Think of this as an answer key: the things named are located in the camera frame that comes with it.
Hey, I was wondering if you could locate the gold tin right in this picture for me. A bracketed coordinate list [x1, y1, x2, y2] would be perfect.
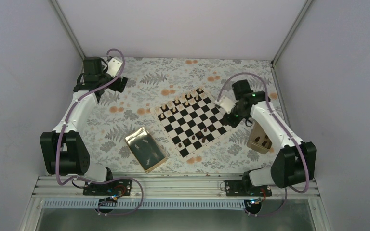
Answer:
[246, 122, 272, 154]

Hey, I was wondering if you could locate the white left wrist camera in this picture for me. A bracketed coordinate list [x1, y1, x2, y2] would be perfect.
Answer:
[106, 57, 123, 78]

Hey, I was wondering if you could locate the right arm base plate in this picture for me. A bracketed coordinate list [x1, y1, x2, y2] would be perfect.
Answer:
[224, 180, 272, 197]

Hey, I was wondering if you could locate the aluminium rail frame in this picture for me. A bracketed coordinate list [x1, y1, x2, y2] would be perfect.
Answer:
[20, 173, 330, 231]

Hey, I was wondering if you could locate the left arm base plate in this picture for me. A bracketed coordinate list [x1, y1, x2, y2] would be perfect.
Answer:
[82, 179, 132, 197]

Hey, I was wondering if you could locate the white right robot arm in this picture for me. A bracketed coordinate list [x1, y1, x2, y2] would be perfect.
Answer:
[219, 80, 317, 196]

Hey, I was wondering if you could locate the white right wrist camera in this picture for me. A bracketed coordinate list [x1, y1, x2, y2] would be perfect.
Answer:
[215, 96, 235, 114]

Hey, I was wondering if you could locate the black and white chessboard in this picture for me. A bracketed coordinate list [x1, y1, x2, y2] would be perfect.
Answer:
[151, 87, 237, 161]

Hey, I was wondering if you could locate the gold tin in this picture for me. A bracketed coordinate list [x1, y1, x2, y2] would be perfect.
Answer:
[246, 122, 272, 154]
[125, 127, 167, 173]

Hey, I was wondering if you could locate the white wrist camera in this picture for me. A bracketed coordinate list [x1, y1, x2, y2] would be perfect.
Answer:
[215, 96, 235, 114]
[106, 57, 123, 78]

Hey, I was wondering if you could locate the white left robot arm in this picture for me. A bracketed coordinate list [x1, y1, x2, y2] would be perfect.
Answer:
[40, 56, 128, 195]

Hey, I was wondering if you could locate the floral patterned table mat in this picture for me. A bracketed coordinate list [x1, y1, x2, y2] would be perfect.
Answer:
[80, 57, 282, 174]

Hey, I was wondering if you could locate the gold tin left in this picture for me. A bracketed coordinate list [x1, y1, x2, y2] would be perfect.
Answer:
[125, 127, 167, 173]

